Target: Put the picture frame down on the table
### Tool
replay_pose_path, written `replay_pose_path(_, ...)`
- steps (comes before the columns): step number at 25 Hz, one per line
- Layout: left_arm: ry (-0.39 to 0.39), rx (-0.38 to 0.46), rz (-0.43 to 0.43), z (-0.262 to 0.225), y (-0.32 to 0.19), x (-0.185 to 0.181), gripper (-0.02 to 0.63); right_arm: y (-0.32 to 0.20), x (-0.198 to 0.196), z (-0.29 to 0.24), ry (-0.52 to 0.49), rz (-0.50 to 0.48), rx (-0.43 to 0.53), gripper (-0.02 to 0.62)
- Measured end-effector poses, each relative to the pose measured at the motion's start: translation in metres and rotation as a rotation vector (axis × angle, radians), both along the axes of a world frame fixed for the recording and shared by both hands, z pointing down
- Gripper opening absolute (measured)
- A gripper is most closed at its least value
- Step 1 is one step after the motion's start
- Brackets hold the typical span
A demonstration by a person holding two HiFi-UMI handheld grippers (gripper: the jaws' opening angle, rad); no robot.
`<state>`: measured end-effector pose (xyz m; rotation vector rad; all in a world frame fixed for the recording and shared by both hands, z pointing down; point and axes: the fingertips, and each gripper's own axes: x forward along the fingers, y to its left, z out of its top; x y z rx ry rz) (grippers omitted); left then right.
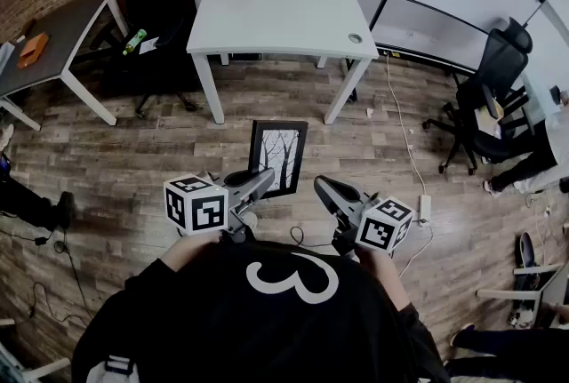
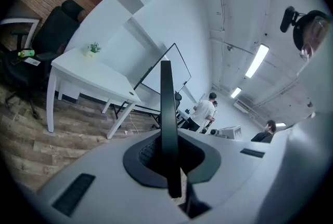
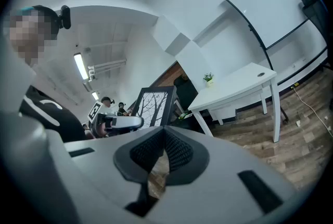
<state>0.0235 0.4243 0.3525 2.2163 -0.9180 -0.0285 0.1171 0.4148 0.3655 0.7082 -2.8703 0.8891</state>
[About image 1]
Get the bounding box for black mesh office chair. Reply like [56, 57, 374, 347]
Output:
[421, 16, 541, 176]

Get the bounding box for dark skateboard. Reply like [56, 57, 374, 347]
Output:
[515, 231, 542, 314]

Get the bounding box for grey strap with buckle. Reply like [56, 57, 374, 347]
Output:
[86, 353, 140, 383]

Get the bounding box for person's black printed shirt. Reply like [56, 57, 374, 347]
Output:
[70, 238, 453, 383]

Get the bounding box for orange box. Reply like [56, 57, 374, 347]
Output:
[16, 31, 51, 70]

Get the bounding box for white power strip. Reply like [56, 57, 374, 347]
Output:
[417, 193, 433, 226]

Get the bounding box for white table with equipment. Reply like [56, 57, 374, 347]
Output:
[475, 263, 569, 329]

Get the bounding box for black cable loop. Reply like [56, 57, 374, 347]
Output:
[289, 225, 333, 250]

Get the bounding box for black floor cable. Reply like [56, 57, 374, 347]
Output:
[0, 229, 92, 327]

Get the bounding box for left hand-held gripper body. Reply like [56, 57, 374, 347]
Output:
[163, 173, 259, 245]

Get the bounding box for black framed tree picture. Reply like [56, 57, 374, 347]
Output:
[247, 119, 309, 198]

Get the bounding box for white power cable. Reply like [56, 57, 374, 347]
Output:
[397, 220, 436, 280]
[384, 53, 429, 198]

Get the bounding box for white and tan papers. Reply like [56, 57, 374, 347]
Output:
[473, 99, 506, 138]

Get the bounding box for grey table with white legs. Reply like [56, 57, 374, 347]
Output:
[0, 0, 131, 132]

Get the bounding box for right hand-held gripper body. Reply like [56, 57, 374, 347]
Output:
[332, 193, 415, 260]

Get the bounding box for white paper note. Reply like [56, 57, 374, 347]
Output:
[138, 36, 160, 56]

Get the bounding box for person's left forearm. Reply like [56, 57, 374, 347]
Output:
[159, 232, 232, 274]

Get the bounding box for person's right forearm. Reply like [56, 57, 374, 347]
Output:
[355, 245, 413, 311]

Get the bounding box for green bottle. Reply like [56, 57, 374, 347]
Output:
[122, 28, 148, 57]

